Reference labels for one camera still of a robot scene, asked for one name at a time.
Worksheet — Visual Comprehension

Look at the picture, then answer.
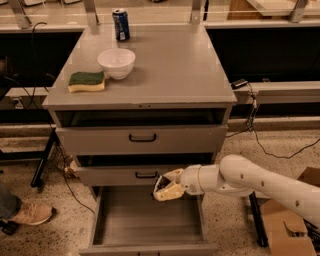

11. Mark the tan shoe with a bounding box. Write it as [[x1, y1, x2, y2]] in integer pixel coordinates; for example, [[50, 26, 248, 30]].
[[8, 202, 54, 225]]

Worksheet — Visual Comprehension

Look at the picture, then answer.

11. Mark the blue jeans leg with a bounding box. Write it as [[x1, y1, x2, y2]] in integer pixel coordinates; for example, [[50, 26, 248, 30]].
[[0, 182, 22, 219]]

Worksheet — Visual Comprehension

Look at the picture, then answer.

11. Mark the black table leg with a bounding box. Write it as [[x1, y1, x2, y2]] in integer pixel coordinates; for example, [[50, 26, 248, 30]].
[[0, 129, 57, 188]]

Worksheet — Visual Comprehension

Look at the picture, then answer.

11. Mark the grey top drawer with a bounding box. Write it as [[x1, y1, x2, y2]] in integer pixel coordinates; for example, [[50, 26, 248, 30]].
[[56, 125, 227, 155]]

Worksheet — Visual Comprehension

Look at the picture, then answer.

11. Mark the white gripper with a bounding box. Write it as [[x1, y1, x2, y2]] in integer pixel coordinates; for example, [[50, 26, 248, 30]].
[[153, 165, 203, 202]]

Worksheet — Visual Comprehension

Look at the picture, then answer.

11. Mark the grey bottom drawer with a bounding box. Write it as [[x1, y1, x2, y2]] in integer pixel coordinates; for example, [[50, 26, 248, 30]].
[[79, 186, 216, 256]]

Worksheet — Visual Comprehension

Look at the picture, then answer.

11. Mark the white bowl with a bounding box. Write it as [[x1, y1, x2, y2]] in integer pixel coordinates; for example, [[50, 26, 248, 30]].
[[97, 48, 136, 80]]

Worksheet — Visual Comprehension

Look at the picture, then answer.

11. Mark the black power adapter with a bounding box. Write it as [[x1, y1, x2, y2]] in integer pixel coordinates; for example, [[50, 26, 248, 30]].
[[231, 79, 248, 90]]

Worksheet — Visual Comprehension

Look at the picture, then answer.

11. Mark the green yellow sponge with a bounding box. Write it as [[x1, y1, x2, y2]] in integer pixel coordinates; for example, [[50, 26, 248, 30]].
[[68, 71, 105, 93]]

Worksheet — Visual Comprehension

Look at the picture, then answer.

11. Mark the black metal bar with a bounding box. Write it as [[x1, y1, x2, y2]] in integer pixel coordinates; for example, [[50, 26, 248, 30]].
[[249, 192, 268, 247]]

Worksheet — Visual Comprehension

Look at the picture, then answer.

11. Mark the black floor cable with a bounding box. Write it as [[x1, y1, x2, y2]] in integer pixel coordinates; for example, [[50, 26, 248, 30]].
[[225, 83, 320, 160]]

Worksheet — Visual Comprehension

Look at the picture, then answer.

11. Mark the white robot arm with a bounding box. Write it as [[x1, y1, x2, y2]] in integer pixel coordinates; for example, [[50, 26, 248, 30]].
[[153, 155, 320, 227]]

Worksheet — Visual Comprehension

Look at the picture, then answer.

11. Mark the cardboard box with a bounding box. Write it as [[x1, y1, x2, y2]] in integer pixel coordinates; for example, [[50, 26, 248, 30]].
[[258, 167, 320, 256]]

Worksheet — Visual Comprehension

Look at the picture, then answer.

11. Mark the grey drawer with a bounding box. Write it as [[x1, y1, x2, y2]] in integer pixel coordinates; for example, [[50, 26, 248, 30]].
[[76, 165, 179, 186], [56, 125, 227, 155], [79, 186, 216, 256]]

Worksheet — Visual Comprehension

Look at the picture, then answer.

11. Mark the blue soda can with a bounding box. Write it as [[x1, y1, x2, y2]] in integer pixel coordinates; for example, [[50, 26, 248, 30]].
[[112, 9, 130, 41]]

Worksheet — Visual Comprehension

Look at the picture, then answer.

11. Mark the grey drawer cabinet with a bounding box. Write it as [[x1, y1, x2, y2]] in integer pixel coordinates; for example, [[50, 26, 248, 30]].
[[42, 23, 238, 256]]

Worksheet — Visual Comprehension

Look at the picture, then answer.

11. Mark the grey middle drawer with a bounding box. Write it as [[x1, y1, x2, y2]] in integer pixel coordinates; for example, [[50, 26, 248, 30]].
[[76, 165, 179, 186]]

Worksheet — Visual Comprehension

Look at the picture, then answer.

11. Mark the black left cable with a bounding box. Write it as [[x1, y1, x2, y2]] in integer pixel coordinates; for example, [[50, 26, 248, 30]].
[[3, 21, 96, 215]]

